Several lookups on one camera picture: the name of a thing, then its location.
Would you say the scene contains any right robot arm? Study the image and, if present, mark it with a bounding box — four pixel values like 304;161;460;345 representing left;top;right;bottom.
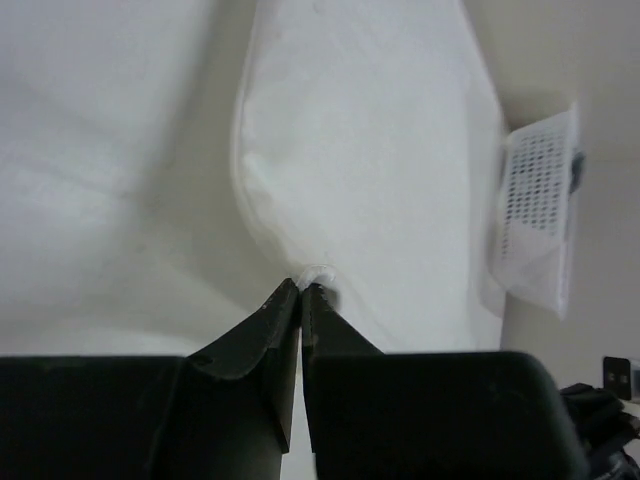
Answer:
560;383;639;479

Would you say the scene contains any white plastic laundry basket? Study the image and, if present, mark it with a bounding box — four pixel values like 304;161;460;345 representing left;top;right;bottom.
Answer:
491;103;584;319

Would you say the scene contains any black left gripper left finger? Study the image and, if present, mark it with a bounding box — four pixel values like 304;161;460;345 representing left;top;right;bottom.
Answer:
1;279;299;479

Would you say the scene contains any white tank top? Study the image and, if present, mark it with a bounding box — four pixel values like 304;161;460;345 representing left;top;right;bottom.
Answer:
1;1;504;479

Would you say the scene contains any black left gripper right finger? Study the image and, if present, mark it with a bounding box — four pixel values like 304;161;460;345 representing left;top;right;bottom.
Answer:
301;284;589;479

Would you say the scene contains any grey tank top in basket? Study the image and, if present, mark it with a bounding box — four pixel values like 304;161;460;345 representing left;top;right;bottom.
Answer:
570;151;585;195

